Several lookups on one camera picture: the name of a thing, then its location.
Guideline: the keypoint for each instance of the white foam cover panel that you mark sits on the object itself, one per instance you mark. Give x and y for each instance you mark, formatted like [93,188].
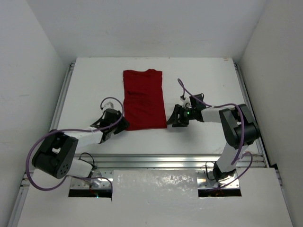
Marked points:
[150,198]

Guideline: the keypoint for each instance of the aluminium frame rail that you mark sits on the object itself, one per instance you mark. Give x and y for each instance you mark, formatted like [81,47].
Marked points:
[90,80]

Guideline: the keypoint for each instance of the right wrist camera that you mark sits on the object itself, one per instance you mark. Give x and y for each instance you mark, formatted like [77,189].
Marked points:
[185,102]

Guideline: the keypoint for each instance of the red t shirt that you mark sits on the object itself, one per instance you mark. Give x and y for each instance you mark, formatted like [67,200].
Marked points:
[143,100]

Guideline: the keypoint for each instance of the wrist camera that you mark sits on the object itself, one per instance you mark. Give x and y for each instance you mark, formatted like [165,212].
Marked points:
[185,102]
[108,105]

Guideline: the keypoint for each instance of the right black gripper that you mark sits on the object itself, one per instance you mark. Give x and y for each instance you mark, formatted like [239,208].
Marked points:
[175,120]

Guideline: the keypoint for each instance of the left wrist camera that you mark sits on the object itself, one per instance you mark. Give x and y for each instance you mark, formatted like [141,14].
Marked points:
[108,105]

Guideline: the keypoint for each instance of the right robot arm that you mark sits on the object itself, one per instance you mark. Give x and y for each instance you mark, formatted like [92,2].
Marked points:
[239,127]

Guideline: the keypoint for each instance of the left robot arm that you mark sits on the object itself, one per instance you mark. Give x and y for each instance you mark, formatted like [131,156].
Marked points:
[56,153]

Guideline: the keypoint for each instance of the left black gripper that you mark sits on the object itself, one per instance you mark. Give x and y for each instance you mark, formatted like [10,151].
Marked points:
[114,123]

